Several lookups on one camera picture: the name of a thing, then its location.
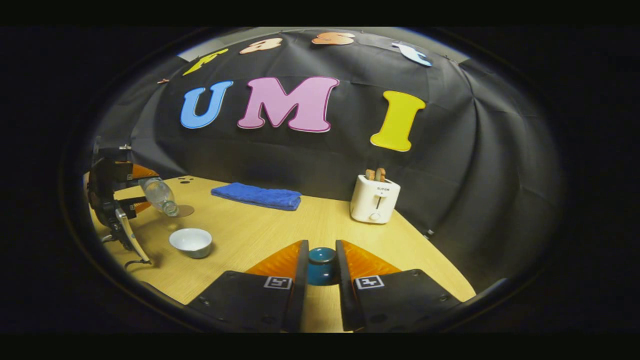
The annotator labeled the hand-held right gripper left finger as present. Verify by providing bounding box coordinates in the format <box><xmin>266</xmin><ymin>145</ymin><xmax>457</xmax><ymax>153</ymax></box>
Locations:
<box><xmin>186</xmin><ymin>239</ymin><xmax>310</xmax><ymax>333</ymax></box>

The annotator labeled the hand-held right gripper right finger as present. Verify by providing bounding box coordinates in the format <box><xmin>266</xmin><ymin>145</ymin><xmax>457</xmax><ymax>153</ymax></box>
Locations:
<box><xmin>335</xmin><ymin>239</ymin><xmax>462</xmax><ymax>332</ymax></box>

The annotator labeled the clear plastic water bottle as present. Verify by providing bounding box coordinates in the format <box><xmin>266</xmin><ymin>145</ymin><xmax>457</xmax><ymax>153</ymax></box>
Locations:
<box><xmin>139</xmin><ymin>177</ymin><xmax>180</xmax><ymax>218</ymax></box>

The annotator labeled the white teacup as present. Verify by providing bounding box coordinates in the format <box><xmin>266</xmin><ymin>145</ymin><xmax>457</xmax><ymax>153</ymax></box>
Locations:
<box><xmin>169</xmin><ymin>228</ymin><xmax>213</xmax><ymax>259</ymax></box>

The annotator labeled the white toaster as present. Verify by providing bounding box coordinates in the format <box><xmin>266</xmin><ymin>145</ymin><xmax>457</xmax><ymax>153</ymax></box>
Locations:
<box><xmin>349</xmin><ymin>174</ymin><xmax>402</xmax><ymax>225</ymax></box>

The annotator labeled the blue folded towel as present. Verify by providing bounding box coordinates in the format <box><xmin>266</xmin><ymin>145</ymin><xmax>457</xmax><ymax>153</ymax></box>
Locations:
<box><xmin>210</xmin><ymin>182</ymin><xmax>302</xmax><ymax>212</ymax></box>

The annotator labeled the black backdrop cloth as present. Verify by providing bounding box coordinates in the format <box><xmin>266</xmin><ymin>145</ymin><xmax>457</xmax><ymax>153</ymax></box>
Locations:
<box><xmin>92</xmin><ymin>27</ymin><xmax>566</xmax><ymax>291</ymax></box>

